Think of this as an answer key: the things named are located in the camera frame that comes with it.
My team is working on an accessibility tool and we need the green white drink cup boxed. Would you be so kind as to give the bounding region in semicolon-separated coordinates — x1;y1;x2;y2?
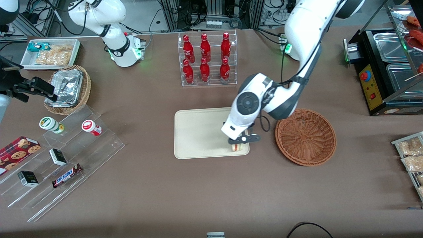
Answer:
39;117;65;134

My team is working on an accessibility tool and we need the snickers chocolate bar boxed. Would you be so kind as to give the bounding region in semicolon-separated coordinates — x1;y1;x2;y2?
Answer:
52;164;83;189

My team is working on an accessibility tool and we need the small black carton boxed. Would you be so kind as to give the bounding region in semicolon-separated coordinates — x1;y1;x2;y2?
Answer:
49;148;67;166
18;171;39;187

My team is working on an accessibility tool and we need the clear bag of crackers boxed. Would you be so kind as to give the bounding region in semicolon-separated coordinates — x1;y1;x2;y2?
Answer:
50;45;74;57
35;51;69;66

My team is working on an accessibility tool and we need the white rectangular snack bin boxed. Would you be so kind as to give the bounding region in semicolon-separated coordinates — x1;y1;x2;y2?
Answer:
20;39;81;70

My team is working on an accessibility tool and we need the teal snack packet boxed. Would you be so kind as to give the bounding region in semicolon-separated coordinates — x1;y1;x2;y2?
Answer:
27;42;50;53

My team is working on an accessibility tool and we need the red white yogurt bottle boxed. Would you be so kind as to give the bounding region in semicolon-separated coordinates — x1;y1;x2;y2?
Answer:
82;120;102;137

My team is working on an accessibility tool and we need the red cookie box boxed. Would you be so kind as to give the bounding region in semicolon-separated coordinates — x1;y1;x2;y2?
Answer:
0;136;41;176

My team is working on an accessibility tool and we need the clear acrylic bottle rack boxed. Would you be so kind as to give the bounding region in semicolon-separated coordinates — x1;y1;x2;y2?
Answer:
178;30;238;87

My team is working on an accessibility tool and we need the grey wire snack rack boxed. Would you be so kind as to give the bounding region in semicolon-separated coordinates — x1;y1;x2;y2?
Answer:
391;132;423;203

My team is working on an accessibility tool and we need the black floor cable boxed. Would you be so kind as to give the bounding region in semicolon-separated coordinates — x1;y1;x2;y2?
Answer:
286;222;334;238

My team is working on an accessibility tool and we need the cream plastic serving tray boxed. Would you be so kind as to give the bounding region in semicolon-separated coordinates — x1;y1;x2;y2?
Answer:
174;107;250;160

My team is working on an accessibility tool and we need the black yellow food warmer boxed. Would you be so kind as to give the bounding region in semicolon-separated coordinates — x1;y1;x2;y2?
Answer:
343;0;423;116

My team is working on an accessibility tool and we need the round brown wicker basket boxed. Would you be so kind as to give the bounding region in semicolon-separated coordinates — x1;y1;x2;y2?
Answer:
275;109;337;166

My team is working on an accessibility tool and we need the tan wicker basket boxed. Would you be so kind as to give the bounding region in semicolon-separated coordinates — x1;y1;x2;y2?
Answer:
44;65;91;115

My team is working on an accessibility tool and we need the red cola bottle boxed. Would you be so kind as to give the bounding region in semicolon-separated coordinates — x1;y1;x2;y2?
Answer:
183;59;194;84
220;58;230;83
183;35;195;64
200;33;211;62
221;32;231;60
200;58;210;83

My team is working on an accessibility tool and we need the clear acrylic stepped display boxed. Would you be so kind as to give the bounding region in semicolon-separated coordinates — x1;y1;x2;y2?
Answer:
0;105;125;222

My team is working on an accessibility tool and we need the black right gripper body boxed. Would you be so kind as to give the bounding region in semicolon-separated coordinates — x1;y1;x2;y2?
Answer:
0;56;28;102

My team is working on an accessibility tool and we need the aluminium foil container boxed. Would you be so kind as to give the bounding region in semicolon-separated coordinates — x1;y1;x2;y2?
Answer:
46;69;84;107

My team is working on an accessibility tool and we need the steel food warmer pan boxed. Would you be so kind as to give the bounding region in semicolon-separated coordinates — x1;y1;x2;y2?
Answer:
373;32;409;62
386;63;423;99

